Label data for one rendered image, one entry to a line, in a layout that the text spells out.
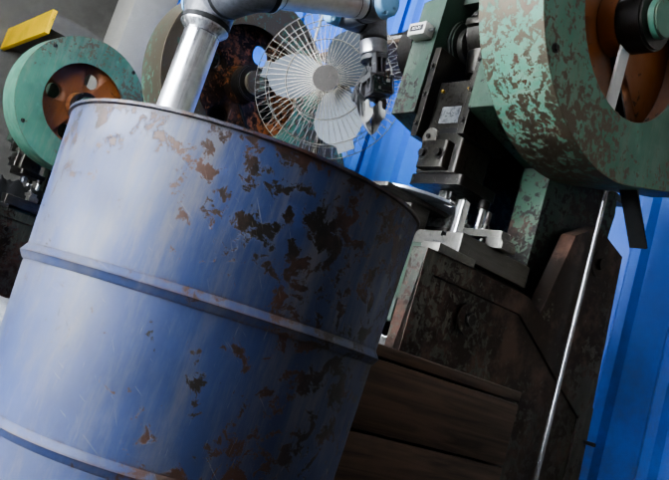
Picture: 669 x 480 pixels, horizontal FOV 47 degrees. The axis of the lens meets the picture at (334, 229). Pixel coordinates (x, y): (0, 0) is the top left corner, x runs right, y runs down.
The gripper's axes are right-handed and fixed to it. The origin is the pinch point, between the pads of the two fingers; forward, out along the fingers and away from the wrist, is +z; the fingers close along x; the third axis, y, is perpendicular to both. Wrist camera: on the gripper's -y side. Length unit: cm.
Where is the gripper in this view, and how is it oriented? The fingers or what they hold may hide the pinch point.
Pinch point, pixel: (370, 129)
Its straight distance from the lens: 211.4
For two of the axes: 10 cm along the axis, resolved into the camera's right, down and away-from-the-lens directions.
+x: 9.2, 0.7, 4.0
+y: 4.0, -1.5, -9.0
